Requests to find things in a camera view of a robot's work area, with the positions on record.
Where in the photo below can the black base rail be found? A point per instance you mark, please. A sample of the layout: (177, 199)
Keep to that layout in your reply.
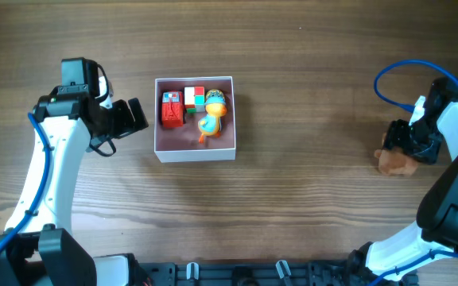
(313, 273)

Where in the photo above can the yellow round gear toy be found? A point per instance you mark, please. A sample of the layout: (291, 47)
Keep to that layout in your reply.
(214, 93)

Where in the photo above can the yellow duck toy blue hat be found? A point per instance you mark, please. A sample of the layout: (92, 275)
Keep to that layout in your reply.
(211, 124)

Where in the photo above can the red toy truck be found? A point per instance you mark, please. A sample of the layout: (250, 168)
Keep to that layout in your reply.
(172, 109)

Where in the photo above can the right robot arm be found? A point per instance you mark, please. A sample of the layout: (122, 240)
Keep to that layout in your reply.
(433, 235)

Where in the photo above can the brown plush capybara toy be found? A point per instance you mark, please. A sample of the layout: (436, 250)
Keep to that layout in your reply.
(393, 162)

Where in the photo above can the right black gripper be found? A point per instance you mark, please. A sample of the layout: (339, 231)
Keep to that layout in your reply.
(405, 140)

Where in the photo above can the pink white box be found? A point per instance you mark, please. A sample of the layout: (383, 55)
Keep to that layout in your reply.
(181, 144)

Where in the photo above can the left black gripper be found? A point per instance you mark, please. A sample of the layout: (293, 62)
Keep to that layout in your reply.
(123, 110)

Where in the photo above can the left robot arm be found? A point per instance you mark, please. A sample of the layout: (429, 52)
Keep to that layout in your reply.
(36, 246)

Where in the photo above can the colourful puzzle cube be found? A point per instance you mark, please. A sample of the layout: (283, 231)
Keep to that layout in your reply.
(194, 99)

